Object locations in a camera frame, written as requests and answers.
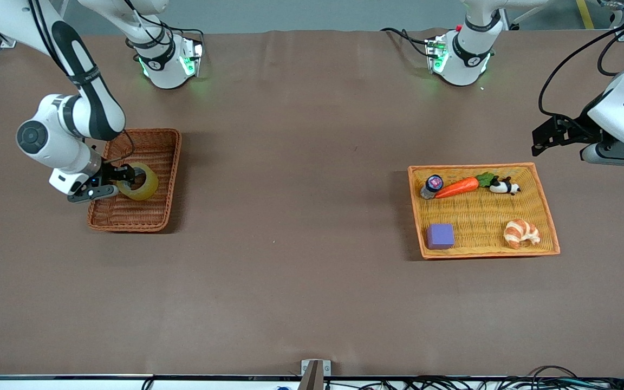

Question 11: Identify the clear yellowish tape roll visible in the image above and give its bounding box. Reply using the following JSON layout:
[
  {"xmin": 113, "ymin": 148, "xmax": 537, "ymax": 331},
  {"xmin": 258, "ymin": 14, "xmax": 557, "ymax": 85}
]
[{"xmin": 115, "ymin": 162, "xmax": 160, "ymax": 202}]

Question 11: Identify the brown wicker basket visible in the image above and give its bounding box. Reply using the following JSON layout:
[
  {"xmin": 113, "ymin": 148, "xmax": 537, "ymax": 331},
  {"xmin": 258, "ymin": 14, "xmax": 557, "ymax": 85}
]
[{"xmin": 87, "ymin": 128, "xmax": 183, "ymax": 233}]

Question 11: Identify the orange wicker basket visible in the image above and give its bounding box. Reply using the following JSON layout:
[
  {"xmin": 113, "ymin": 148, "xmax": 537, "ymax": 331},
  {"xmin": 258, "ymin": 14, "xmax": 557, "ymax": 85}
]
[{"xmin": 408, "ymin": 162, "xmax": 561, "ymax": 260}]

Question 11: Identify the black white panda figure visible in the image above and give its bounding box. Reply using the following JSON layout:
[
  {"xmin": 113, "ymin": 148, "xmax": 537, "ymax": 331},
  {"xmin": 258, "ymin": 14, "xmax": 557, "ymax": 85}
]
[{"xmin": 489, "ymin": 176, "xmax": 522, "ymax": 196}]

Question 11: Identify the toy croissant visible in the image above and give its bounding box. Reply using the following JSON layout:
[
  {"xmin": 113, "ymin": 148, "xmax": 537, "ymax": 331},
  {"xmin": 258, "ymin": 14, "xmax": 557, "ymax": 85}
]
[{"xmin": 504, "ymin": 219, "xmax": 541, "ymax": 250}]

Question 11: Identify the orange toy carrot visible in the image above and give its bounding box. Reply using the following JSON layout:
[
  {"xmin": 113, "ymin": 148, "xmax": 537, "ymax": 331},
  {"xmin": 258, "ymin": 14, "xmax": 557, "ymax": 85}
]
[{"xmin": 434, "ymin": 172, "xmax": 498, "ymax": 199}]

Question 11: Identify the small jar purple lid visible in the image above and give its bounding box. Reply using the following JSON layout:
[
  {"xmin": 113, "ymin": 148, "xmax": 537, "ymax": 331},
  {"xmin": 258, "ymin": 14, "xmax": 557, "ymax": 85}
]
[{"xmin": 420, "ymin": 174, "xmax": 444, "ymax": 200}]

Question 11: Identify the purple foam cube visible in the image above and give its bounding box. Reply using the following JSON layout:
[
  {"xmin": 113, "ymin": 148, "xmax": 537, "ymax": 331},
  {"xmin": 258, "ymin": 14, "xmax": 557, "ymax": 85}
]
[{"xmin": 426, "ymin": 223, "xmax": 456, "ymax": 250}]

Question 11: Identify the brown table cover sheet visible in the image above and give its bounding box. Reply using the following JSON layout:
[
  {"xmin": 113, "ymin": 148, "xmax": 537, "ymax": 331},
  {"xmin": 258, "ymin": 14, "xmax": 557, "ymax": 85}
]
[{"xmin": 0, "ymin": 29, "xmax": 624, "ymax": 378}]

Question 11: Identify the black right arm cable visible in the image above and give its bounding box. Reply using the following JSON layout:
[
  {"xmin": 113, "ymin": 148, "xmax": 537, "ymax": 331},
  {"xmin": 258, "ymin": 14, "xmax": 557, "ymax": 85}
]
[{"xmin": 26, "ymin": 0, "xmax": 137, "ymax": 166}]

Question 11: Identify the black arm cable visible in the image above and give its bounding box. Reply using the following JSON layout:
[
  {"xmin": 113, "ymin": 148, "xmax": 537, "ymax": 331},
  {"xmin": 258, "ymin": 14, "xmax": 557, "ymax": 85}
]
[
  {"xmin": 539, "ymin": 15, "xmax": 624, "ymax": 117},
  {"xmin": 26, "ymin": 0, "xmax": 137, "ymax": 166}
]

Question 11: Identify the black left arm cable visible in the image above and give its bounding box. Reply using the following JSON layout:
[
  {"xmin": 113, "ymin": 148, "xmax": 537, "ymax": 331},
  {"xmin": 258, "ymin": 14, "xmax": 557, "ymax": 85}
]
[{"xmin": 539, "ymin": 15, "xmax": 624, "ymax": 117}]

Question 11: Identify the black right base cable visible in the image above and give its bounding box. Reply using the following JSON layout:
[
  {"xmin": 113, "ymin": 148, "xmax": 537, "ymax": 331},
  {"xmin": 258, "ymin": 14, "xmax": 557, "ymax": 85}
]
[{"xmin": 160, "ymin": 22, "xmax": 205, "ymax": 47}]

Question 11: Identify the black base cable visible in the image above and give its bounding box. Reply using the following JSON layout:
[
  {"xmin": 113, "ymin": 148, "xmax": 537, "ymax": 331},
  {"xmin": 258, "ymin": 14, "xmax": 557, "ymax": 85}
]
[
  {"xmin": 160, "ymin": 22, "xmax": 205, "ymax": 47},
  {"xmin": 381, "ymin": 27, "xmax": 433, "ymax": 58}
]

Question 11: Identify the black left base cable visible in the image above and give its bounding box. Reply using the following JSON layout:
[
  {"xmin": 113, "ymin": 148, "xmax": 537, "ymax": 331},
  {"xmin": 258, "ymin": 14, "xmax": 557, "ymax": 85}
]
[{"xmin": 381, "ymin": 27, "xmax": 433, "ymax": 58}]

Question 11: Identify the black cable bundle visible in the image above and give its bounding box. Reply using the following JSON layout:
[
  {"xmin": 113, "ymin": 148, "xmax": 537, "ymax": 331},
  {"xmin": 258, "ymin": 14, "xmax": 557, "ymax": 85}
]
[{"xmin": 323, "ymin": 366, "xmax": 624, "ymax": 390}]

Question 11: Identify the metal table edge bracket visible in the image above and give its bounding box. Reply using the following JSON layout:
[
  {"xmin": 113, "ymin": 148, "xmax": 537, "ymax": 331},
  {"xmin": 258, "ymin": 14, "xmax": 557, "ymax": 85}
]
[{"xmin": 297, "ymin": 359, "xmax": 332, "ymax": 390}]

